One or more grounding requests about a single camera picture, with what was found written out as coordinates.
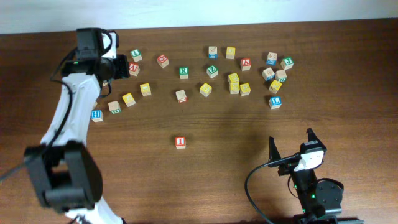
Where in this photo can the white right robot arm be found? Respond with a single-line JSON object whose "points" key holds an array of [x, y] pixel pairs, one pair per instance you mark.
{"points": [[320, 198]]}

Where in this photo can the red letter I block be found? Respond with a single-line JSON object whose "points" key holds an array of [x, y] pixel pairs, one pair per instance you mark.
{"points": [[180, 142]]}

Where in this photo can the blue letter L block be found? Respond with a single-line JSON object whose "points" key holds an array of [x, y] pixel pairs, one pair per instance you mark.
{"points": [[275, 102]]}

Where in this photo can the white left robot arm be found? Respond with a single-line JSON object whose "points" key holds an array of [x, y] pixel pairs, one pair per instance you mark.
{"points": [[62, 171]]}

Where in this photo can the wooden block green side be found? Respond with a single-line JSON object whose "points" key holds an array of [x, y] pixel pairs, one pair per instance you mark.
{"points": [[281, 76]]}

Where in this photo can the blue letter H block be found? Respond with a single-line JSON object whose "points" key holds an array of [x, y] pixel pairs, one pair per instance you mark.
{"points": [[97, 115]]}

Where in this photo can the green letter Z block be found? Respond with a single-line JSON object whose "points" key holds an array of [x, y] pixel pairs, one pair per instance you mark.
{"points": [[212, 71]]}

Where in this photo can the yellow block right cluster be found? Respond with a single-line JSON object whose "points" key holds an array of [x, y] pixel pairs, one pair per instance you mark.
{"points": [[275, 86]]}

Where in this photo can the yellow block lower centre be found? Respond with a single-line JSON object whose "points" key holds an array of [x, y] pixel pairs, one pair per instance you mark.
{"points": [[234, 88]]}

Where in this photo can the red letter Q block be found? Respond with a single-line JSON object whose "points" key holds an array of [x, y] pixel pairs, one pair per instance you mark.
{"points": [[163, 60]]}

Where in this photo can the yellow letter C block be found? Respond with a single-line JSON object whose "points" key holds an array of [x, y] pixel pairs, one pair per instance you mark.
{"points": [[245, 89]]}

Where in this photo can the green letter R block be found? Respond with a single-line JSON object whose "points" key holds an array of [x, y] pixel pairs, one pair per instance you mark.
{"points": [[184, 73]]}

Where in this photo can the wooden H block blue side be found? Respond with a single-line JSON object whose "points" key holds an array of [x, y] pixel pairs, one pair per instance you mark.
{"points": [[271, 58]]}

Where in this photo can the red letter a block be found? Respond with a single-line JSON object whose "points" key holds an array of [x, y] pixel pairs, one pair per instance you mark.
{"points": [[245, 64], [134, 69]]}

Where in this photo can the yellow framed wooden block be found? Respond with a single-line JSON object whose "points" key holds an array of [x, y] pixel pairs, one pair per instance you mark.
{"points": [[145, 89]]}

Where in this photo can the yellow block upper centre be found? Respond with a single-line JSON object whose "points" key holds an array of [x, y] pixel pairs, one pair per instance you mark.
{"points": [[233, 78]]}

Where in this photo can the yellow letter G block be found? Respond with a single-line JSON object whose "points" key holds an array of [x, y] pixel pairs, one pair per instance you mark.
{"points": [[128, 99]]}

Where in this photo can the green letter J block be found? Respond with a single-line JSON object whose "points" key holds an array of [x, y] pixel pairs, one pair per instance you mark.
{"points": [[287, 63]]}

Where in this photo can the yellow block top row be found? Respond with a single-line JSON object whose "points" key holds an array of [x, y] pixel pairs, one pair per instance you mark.
{"points": [[230, 52]]}

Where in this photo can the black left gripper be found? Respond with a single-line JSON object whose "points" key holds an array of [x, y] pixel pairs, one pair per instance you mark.
{"points": [[123, 61]]}

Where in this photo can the plain wooden K block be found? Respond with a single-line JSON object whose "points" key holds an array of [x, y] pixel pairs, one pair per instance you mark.
{"points": [[114, 107]]}

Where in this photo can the green letter L block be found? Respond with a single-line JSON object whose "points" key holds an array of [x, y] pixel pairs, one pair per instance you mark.
{"points": [[136, 55]]}

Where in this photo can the yellow block mid centre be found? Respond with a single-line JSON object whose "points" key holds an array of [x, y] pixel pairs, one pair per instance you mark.
{"points": [[205, 89]]}

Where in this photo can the wooden block blue edge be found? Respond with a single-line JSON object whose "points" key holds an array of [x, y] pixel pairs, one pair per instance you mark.
{"points": [[268, 74]]}

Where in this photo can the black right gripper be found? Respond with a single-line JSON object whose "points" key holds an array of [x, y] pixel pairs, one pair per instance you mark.
{"points": [[286, 168]]}

